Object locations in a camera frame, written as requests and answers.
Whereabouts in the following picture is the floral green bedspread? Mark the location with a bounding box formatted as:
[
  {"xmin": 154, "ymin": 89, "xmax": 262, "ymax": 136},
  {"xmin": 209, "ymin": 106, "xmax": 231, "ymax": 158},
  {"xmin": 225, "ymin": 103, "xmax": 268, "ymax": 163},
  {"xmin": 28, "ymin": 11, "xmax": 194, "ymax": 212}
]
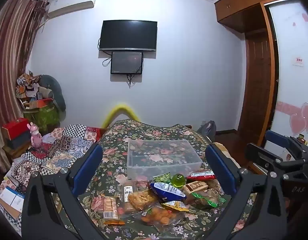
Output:
[{"xmin": 51, "ymin": 119, "xmax": 260, "ymax": 240}]

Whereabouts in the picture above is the yellow plush hoop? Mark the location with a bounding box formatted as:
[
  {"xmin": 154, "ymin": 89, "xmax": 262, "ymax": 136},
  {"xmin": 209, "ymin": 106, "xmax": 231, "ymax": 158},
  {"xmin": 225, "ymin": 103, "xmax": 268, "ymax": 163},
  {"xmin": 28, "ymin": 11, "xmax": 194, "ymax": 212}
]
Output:
[{"xmin": 101, "ymin": 103, "xmax": 140, "ymax": 128}]

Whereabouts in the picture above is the wooden wardrobe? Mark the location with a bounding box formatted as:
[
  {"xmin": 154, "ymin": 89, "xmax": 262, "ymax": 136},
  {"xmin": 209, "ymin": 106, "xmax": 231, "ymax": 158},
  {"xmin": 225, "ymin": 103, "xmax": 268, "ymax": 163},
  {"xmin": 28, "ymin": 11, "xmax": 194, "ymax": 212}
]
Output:
[{"xmin": 215, "ymin": 0, "xmax": 279, "ymax": 146}]

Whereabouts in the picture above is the striped red curtain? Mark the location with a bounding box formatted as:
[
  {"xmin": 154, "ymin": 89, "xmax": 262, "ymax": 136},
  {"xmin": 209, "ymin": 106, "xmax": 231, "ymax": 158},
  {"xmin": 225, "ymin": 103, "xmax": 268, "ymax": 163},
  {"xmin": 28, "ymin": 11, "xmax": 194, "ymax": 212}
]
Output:
[{"xmin": 0, "ymin": 0, "xmax": 47, "ymax": 173}]

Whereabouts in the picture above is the white blue paper box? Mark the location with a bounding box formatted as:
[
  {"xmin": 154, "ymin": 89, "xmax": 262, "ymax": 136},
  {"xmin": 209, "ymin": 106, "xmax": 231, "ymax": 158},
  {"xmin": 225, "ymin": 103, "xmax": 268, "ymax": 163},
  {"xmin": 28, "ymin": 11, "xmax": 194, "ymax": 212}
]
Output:
[{"xmin": 0, "ymin": 187, "xmax": 25, "ymax": 220}]

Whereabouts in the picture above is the brown cake pack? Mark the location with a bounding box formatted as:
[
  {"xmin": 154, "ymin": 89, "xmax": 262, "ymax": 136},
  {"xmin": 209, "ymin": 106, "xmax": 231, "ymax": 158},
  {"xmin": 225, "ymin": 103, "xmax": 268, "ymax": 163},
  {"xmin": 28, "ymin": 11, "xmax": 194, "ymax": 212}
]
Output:
[{"xmin": 182, "ymin": 181, "xmax": 208, "ymax": 194}]

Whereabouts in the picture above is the white heart sticker door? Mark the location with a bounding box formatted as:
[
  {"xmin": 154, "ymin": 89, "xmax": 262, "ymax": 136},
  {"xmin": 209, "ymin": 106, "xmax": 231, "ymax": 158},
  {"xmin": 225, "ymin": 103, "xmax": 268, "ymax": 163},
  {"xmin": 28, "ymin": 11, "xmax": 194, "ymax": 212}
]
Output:
[{"xmin": 265, "ymin": 0, "xmax": 308, "ymax": 160}]

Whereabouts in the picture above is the green pea snack bag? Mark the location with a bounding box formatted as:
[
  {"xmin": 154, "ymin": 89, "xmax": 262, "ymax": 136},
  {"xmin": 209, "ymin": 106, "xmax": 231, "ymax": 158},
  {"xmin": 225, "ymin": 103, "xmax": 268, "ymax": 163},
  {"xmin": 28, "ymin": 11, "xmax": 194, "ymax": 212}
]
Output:
[{"xmin": 153, "ymin": 172, "xmax": 171, "ymax": 184}]

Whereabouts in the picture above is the blue white snack bag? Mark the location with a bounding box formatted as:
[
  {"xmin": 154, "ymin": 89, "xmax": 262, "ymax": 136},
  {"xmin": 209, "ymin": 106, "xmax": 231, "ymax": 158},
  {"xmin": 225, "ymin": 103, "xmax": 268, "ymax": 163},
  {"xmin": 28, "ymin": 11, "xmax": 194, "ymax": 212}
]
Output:
[{"xmin": 150, "ymin": 182, "xmax": 187, "ymax": 202}]

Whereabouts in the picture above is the green pastry pack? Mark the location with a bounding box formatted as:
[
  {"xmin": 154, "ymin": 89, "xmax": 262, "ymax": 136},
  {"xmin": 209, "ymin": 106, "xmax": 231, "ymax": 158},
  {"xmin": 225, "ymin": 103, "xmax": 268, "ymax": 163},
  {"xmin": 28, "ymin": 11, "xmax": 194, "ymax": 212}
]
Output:
[{"xmin": 191, "ymin": 189, "xmax": 226, "ymax": 209}]

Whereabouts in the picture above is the red gift box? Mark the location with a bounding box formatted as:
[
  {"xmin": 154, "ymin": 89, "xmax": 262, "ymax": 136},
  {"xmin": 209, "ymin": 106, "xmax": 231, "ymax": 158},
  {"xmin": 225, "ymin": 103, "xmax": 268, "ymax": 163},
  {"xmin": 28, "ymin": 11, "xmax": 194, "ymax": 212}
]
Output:
[{"xmin": 2, "ymin": 118, "xmax": 29, "ymax": 140}]

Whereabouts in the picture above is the green patterned box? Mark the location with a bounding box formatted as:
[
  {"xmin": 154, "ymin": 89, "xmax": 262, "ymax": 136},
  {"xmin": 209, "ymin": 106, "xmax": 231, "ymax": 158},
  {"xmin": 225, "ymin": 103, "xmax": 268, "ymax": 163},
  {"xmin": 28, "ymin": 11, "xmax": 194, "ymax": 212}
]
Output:
[{"xmin": 23, "ymin": 103, "xmax": 60, "ymax": 135}]

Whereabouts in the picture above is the clutter pile of cloths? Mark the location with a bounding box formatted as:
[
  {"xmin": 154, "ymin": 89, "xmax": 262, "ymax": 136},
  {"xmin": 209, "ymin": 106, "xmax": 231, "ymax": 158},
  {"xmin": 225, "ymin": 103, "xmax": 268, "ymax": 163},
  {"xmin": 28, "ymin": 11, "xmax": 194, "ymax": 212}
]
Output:
[{"xmin": 15, "ymin": 71, "xmax": 54, "ymax": 110}]

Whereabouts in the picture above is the grey pillow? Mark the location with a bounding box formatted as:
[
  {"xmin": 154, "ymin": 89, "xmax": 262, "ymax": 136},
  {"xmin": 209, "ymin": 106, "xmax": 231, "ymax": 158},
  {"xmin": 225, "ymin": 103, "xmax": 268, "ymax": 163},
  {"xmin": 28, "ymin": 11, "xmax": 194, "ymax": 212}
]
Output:
[{"xmin": 39, "ymin": 75, "xmax": 66, "ymax": 112}]

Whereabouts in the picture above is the pink rabbit toy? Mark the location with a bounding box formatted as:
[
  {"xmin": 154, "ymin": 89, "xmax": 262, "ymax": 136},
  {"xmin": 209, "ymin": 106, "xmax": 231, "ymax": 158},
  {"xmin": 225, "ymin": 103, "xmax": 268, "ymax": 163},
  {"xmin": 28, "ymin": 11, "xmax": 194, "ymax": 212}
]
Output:
[{"xmin": 27, "ymin": 122, "xmax": 42, "ymax": 150}]

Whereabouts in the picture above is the orange balls snack bag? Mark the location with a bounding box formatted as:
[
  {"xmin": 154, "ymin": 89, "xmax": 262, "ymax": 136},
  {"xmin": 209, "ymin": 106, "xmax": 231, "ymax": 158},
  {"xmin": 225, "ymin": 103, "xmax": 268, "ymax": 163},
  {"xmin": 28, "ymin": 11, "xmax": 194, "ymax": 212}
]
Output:
[{"xmin": 140, "ymin": 205, "xmax": 182, "ymax": 225}]

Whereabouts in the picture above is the yellow fries snack bag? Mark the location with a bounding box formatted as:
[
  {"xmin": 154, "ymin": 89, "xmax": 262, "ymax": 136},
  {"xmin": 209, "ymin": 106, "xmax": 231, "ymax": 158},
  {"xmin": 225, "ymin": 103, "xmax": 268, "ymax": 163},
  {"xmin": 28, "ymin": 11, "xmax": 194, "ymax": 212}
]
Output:
[{"xmin": 162, "ymin": 200, "xmax": 189, "ymax": 212}]

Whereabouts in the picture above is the clear plastic storage box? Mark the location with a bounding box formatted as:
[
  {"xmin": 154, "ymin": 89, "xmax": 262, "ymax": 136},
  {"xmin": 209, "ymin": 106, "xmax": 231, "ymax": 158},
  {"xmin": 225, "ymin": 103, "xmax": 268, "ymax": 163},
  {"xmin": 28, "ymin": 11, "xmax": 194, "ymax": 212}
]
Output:
[{"xmin": 126, "ymin": 140, "xmax": 202, "ymax": 180}]

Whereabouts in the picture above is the orange cracker pack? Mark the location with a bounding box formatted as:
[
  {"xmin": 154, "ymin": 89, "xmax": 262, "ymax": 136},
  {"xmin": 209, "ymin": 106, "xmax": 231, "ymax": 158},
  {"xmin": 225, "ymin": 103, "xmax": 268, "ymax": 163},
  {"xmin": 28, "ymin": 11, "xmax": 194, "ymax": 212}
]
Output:
[{"xmin": 103, "ymin": 196, "xmax": 125, "ymax": 225}]

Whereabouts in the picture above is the patchwork quilt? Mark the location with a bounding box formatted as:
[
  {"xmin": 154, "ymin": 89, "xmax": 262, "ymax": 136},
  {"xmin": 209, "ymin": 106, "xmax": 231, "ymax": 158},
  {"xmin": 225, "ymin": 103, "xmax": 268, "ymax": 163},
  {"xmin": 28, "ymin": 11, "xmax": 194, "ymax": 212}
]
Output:
[{"xmin": 0, "ymin": 123, "xmax": 102, "ymax": 230}]

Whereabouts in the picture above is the large black wall television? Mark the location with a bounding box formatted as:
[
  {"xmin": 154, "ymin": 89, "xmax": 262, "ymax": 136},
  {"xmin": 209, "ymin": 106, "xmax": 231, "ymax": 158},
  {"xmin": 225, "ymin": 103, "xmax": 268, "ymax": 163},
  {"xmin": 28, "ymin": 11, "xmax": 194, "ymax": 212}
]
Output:
[{"xmin": 98, "ymin": 20, "xmax": 158, "ymax": 51}]

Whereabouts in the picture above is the red snack bag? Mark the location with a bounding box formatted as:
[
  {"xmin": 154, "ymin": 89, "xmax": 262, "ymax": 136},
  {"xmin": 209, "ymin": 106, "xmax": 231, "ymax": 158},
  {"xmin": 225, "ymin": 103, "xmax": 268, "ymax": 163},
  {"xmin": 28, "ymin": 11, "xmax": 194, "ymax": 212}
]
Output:
[{"xmin": 187, "ymin": 170, "xmax": 216, "ymax": 181}]

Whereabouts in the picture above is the white air conditioner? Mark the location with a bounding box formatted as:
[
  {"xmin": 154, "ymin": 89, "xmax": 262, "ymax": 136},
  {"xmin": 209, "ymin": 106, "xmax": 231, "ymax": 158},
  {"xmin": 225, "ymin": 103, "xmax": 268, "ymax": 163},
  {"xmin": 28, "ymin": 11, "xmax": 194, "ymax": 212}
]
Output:
[{"xmin": 47, "ymin": 0, "xmax": 96, "ymax": 18}]

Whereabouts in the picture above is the clear fried snack pack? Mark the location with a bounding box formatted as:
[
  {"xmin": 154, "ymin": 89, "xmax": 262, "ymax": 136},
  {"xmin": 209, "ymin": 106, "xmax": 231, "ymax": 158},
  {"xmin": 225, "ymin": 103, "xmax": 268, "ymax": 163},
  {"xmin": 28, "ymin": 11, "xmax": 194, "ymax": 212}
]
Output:
[{"xmin": 128, "ymin": 189, "xmax": 158, "ymax": 211}]

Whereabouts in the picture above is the small brown label pack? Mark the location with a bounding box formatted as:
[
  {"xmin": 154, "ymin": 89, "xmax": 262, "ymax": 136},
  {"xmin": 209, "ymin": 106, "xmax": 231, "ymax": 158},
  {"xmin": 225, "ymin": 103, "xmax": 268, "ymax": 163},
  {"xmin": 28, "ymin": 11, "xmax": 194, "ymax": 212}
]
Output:
[{"xmin": 123, "ymin": 184, "xmax": 134, "ymax": 203}]

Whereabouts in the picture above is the dark bag on floor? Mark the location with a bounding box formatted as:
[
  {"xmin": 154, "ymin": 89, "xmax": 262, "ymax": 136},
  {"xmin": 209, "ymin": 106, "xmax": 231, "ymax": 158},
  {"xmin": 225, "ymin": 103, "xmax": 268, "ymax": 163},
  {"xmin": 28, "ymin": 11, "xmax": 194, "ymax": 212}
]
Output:
[{"xmin": 197, "ymin": 120, "xmax": 216, "ymax": 142}]

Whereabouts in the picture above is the small black wall monitor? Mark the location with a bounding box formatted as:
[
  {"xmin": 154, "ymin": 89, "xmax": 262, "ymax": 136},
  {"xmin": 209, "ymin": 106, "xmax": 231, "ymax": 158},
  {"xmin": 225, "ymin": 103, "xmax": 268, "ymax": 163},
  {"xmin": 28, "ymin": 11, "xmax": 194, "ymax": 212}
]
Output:
[{"xmin": 110, "ymin": 51, "xmax": 143, "ymax": 75}]

